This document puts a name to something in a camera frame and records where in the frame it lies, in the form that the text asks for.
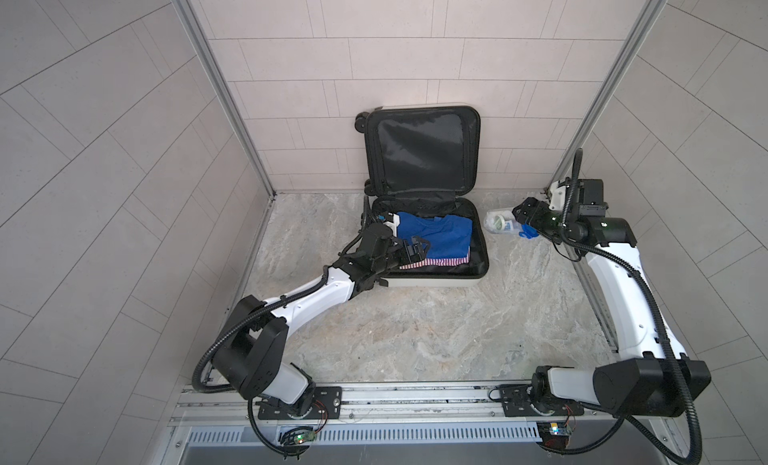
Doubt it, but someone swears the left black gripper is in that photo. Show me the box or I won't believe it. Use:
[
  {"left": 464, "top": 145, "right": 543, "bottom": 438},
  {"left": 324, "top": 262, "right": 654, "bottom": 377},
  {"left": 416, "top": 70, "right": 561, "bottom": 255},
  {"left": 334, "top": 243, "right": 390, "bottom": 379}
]
[{"left": 367, "top": 237, "right": 430, "bottom": 276}]

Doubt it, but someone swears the clear cup blue lid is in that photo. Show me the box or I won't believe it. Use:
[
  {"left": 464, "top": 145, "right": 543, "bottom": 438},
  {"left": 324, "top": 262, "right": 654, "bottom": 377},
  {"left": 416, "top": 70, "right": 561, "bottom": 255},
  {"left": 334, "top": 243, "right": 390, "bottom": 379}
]
[{"left": 483, "top": 209, "right": 539, "bottom": 239}]

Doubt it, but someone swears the red white striped cloth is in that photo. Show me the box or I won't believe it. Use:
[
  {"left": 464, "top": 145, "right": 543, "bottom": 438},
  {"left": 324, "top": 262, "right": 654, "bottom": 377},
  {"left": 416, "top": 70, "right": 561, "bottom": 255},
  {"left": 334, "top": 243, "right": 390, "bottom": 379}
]
[{"left": 399, "top": 255, "right": 470, "bottom": 270}]

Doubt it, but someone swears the blue t-shirt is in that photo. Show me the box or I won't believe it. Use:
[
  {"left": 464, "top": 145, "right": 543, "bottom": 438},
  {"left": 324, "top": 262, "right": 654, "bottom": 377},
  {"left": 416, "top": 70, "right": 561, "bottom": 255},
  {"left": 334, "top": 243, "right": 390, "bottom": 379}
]
[{"left": 396, "top": 212, "right": 473, "bottom": 265}]

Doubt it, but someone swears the black suitcase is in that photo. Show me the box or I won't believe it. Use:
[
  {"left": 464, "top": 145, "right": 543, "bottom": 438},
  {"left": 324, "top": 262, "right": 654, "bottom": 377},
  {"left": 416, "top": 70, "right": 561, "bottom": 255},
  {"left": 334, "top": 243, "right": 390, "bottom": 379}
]
[{"left": 354, "top": 105, "right": 490, "bottom": 287}]

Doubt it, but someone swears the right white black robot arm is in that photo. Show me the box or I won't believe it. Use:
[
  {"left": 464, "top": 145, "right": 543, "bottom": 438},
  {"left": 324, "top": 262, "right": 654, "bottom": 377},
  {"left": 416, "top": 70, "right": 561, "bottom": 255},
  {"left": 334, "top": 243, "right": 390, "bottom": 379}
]
[{"left": 512, "top": 150, "right": 711, "bottom": 464}]

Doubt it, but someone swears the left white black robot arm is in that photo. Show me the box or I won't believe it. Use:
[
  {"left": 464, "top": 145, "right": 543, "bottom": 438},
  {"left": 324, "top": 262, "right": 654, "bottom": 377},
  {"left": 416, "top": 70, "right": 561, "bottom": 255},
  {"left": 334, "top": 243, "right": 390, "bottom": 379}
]
[{"left": 191, "top": 210, "right": 431, "bottom": 416}]

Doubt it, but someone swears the left small circuit board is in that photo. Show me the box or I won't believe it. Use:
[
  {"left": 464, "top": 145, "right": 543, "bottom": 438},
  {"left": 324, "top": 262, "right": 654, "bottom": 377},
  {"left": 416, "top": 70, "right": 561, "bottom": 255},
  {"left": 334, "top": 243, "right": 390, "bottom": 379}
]
[{"left": 279, "top": 426, "right": 317, "bottom": 448}]

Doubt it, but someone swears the small circuit board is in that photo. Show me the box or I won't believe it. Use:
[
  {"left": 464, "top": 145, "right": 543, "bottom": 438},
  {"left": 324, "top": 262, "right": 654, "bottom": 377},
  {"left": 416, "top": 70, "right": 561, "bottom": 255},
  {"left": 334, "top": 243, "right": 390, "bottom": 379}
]
[
  {"left": 279, "top": 426, "right": 317, "bottom": 448},
  {"left": 537, "top": 421, "right": 573, "bottom": 450}
]

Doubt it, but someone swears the right small circuit board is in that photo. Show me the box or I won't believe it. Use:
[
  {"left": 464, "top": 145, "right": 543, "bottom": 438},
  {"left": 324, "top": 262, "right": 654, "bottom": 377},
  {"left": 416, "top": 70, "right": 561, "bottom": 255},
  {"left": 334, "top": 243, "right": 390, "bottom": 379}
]
[{"left": 537, "top": 421, "right": 573, "bottom": 450}]

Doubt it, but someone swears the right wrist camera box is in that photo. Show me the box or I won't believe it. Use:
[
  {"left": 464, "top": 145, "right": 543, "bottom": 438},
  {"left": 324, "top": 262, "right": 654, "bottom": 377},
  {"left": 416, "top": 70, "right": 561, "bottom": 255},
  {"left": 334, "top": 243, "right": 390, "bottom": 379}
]
[{"left": 547, "top": 179, "right": 569, "bottom": 212}]

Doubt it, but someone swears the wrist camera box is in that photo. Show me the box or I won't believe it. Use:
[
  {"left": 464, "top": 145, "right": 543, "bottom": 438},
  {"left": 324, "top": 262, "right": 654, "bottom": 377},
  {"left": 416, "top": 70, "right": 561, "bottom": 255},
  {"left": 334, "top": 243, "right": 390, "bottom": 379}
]
[
  {"left": 378, "top": 213, "right": 400, "bottom": 236},
  {"left": 547, "top": 179, "right": 569, "bottom": 212}
]

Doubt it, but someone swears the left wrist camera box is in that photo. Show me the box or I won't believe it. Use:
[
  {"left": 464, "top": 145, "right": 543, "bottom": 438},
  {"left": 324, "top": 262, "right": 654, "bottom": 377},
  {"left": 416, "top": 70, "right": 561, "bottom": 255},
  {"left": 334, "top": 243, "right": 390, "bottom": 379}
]
[{"left": 378, "top": 213, "right": 400, "bottom": 236}]

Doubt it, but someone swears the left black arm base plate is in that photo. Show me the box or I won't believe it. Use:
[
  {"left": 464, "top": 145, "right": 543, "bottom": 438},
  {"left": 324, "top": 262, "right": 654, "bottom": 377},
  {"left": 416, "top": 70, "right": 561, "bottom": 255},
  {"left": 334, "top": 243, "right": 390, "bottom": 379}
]
[{"left": 257, "top": 386, "right": 343, "bottom": 420}]

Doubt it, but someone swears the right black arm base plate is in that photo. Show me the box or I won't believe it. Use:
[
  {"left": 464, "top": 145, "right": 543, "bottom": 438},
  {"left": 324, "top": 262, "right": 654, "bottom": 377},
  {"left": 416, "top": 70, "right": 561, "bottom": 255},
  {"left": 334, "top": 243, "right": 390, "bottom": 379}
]
[{"left": 488, "top": 383, "right": 585, "bottom": 419}]

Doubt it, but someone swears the aluminium mounting rail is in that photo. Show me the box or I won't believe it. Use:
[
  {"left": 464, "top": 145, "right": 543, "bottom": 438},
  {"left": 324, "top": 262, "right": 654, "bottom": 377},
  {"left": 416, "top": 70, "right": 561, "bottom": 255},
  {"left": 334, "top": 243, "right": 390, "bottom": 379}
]
[{"left": 169, "top": 377, "right": 676, "bottom": 445}]

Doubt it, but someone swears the right aluminium corner post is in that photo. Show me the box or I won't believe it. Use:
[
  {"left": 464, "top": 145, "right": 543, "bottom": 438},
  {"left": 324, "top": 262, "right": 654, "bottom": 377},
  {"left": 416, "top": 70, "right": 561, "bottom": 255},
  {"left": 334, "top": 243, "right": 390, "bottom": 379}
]
[{"left": 543, "top": 0, "right": 668, "bottom": 191}]

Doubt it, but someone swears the aluminium corner post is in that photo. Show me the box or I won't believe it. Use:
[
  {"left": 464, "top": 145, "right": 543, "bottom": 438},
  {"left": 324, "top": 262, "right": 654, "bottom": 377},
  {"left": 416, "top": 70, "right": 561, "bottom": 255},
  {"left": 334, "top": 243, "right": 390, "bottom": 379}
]
[
  {"left": 170, "top": 0, "right": 277, "bottom": 199},
  {"left": 543, "top": 0, "right": 668, "bottom": 191}
]

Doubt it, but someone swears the left aluminium corner post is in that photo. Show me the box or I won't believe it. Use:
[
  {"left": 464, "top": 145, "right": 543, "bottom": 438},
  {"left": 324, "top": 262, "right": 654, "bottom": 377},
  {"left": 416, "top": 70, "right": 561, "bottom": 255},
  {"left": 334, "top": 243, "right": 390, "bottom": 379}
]
[{"left": 170, "top": 0, "right": 277, "bottom": 199}]

